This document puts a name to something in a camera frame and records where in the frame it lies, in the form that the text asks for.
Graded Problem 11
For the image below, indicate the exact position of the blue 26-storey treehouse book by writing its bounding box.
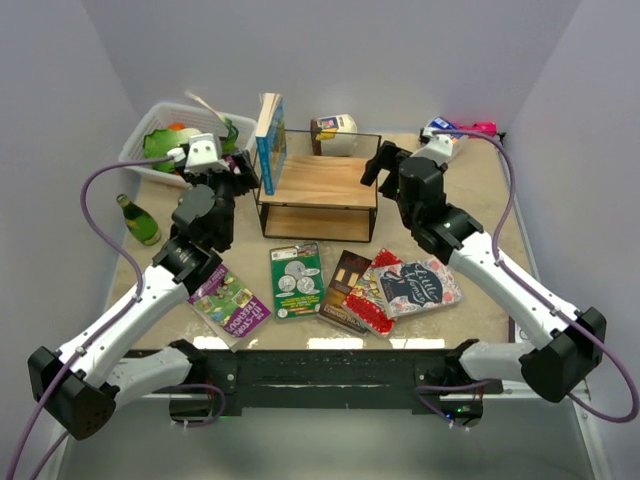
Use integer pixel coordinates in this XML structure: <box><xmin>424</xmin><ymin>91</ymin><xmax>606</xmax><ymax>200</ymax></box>
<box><xmin>255</xmin><ymin>93</ymin><xmax>287</xmax><ymax>195</ymax></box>

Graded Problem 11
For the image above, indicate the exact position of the dark Edward Tulane book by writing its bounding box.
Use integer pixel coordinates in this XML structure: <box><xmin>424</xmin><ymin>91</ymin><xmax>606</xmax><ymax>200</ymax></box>
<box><xmin>318</xmin><ymin>250</ymin><xmax>371</xmax><ymax>336</ymax></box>

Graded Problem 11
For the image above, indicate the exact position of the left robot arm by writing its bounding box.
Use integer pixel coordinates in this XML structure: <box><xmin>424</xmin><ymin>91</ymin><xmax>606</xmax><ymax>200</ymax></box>
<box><xmin>27</xmin><ymin>145</ymin><xmax>259</xmax><ymax>440</ymax></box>

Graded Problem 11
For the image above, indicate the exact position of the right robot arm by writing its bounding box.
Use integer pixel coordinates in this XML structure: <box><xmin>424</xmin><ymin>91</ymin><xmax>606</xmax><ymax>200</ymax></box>
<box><xmin>361</xmin><ymin>141</ymin><xmax>606</xmax><ymax>403</ymax></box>

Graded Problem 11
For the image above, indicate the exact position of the toy spring onion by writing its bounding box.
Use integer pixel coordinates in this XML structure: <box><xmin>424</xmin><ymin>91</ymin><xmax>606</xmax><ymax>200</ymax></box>
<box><xmin>184</xmin><ymin>91</ymin><xmax>239</xmax><ymax>154</ymax></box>

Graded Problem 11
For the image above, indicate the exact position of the white cartoon mug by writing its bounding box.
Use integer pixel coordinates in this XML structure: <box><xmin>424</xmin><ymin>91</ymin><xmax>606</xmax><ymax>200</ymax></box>
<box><xmin>310</xmin><ymin>114</ymin><xmax>358</xmax><ymax>157</ymax></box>

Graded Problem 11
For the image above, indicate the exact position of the white plastic basket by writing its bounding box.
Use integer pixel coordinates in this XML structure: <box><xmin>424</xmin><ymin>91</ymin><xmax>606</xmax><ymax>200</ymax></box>
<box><xmin>118</xmin><ymin>102</ymin><xmax>256</xmax><ymax>163</ymax></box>

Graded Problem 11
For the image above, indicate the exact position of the toy cabbage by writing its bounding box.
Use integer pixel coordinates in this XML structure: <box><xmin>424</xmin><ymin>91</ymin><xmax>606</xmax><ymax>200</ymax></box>
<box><xmin>143</xmin><ymin>127</ymin><xmax>201</xmax><ymax>174</ymax></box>

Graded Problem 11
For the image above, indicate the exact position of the green glass bottle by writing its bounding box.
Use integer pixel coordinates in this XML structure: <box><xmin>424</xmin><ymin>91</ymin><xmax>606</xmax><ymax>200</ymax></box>
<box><xmin>116</xmin><ymin>194</ymin><xmax>161</xmax><ymax>246</ymax></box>

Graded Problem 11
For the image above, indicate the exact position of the Little Women book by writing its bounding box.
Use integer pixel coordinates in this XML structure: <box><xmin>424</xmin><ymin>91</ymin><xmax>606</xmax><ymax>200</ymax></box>
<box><xmin>374</xmin><ymin>257</ymin><xmax>463</xmax><ymax>319</ymax></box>

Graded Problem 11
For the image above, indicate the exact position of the pink stapler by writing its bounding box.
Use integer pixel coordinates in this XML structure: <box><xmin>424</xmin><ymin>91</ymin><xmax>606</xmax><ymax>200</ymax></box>
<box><xmin>457</xmin><ymin>122</ymin><xmax>498</xmax><ymax>137</ymax></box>

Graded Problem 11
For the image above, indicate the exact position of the red patterned book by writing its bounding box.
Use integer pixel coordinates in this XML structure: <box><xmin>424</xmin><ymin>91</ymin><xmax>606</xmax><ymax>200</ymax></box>
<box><xmin>342</xmin><ymin>248</ymin><xmax>402</xmax><ymax>339</ymax></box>

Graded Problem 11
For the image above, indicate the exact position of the purple 117-storey treehouse book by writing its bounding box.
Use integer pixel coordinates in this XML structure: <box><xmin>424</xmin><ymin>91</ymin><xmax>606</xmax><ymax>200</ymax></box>
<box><xmin>188</xmin><ymin>264</ymin><xmax>271</xmax><ymax>351</ymax></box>

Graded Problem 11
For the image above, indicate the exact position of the green coin book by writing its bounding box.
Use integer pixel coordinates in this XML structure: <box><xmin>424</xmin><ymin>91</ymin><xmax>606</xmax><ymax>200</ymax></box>
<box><xmin>269</xmin><ymin>242</ymin><xmax>325</xmax><ymax>321</ymax></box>

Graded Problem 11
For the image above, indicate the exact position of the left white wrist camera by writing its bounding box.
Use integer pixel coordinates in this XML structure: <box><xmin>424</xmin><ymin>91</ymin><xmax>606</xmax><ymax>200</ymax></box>
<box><xmin>167</xmin><ymin>133</ymin><xmax>229</xmax><ymax>174</ymax></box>

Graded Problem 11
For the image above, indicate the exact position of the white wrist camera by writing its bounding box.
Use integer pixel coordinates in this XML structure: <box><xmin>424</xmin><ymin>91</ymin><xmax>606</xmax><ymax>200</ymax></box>
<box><xmin>167</xmin><ymin>133</ymin><xmax>229</xmax><ymax>174</ymax></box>
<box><xmin>411</xmin><ymin>127</ymin><xmax>467</xmax><ymax>165</ymax></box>

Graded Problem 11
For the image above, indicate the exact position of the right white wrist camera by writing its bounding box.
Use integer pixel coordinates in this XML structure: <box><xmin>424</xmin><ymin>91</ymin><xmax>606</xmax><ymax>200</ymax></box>
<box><xmin>411</xmin><ymin>127</ymin><xmax>467</xmax><ymax>165</ymax></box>

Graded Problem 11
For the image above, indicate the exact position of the wood and wire shelf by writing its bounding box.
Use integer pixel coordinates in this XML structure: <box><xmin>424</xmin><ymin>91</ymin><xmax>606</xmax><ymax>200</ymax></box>
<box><xmin>254</xmin><ymin>129</ymin><xmax>382</xmax><ymax>243</ymax></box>

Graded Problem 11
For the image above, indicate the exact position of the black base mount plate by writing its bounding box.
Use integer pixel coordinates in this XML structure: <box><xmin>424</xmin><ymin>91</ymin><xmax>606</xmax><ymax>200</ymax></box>
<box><xmin>178</xmin><ymin>349</ymin><xmax>503</xmax><ymax>416</ymax></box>

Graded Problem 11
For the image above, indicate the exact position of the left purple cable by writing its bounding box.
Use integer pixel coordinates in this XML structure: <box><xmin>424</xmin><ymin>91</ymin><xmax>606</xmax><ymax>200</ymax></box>
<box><xmin>0</xmin><ymin>155</ymin><xmax>176</xmax><ymax>480</ymax></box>

